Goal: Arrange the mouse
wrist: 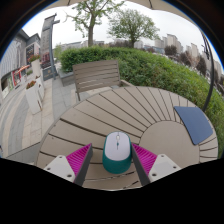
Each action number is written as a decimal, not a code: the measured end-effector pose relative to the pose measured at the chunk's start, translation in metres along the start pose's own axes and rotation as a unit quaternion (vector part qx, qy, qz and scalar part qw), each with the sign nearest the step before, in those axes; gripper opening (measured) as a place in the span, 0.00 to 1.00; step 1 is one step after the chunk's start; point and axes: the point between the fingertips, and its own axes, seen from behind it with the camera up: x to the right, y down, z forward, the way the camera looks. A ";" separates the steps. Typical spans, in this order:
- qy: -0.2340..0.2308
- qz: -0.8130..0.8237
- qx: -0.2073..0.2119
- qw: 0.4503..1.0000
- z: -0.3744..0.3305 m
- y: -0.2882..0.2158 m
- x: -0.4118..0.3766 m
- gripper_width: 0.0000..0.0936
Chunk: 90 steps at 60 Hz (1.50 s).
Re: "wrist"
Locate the white and teal computer mouse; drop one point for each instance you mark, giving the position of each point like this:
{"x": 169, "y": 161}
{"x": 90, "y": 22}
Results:
{"x": 116, "y": 150}

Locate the white planter with pink flowers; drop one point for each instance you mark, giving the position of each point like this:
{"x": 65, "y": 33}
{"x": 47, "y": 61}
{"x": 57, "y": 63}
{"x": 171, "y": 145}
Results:
{"x": 35, "y": 68}

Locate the grey sign pillar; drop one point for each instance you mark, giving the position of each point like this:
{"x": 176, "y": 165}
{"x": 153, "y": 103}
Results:
{"x": 46, "y": 40}

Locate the beige parasol canopy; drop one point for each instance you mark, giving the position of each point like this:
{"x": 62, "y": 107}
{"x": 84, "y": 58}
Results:
{"x": 166, "y": 6}

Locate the blue mouse pad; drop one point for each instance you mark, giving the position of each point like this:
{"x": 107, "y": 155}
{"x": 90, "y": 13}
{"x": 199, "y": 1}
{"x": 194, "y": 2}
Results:
{"x": 196, "y": 125}

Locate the dark curved parasol pole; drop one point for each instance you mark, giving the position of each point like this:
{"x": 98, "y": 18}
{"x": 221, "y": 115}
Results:
{"x": 212, "y": 76}

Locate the grey storefront building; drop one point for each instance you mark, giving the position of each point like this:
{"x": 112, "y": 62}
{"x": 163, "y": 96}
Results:
{"x": 15, "y": 56}

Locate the thin-crowned tree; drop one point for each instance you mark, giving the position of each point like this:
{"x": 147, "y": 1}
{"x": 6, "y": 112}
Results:
{"x": 90, "y": 36}

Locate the white planter with orange flowers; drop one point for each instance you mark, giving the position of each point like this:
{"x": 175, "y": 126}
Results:
{"x": 33, "y": 98}

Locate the round-crowned tree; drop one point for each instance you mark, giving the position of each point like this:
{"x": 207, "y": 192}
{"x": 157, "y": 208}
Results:
{"x": 133, "y": 25}

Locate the brown slatted chair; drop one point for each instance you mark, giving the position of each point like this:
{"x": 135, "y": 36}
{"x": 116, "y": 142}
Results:
{"x": 96, "y": 75}

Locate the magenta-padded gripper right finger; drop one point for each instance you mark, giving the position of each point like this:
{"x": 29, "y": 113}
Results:
{"x": 145, "y": 159}

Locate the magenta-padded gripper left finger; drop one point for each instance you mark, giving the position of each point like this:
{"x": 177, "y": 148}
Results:
{"x": 79, "y": 159}

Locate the distant high-rise buildings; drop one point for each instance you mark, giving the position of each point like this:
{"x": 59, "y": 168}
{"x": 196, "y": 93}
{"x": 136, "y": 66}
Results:
{"x": 171, "y": 40}

